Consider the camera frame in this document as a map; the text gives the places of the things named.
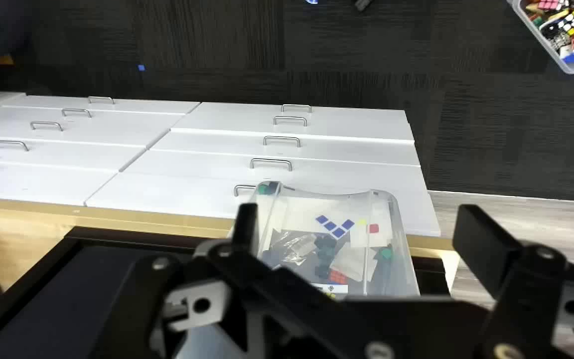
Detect wooden topped white base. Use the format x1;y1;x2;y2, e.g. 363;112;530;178
0;198;463;289

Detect black shelf unit white doors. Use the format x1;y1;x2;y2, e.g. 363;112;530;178
0;226;451;359

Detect clear bin of colourful toys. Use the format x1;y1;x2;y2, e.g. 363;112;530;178
506;0;574;76

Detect clear plastic storage bin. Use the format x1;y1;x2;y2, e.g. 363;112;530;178
233;180;423;299

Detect metal drawer handle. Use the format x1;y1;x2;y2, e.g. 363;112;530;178
271;114;311;128
0;138;32;154
86;94;118;108
28;120;68;134
261;134;305;150
60;106;96;120
247;156;297;174
279;102;315;114

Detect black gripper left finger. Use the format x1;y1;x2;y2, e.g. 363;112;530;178
146;202;343;359

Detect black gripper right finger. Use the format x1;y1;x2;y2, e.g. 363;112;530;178
451;204;574;359

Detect white drawer cabinet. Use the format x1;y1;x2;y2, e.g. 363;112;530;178
0;90;443;240

